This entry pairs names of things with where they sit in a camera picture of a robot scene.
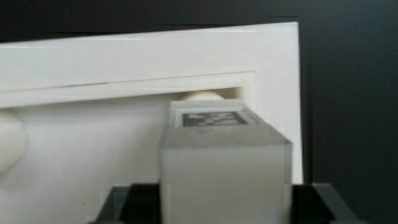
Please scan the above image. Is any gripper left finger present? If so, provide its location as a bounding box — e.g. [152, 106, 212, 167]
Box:
[88, 183, 162, 224]

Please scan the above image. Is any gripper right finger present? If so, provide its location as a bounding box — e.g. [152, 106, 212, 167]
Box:
[290, 183, 370, 224]

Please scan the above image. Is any white leg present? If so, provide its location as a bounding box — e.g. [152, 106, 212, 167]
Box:
[160, 100, 292, 224]

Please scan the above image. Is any white square tabletop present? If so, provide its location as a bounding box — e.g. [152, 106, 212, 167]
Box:
[0, 23, 303, 224]

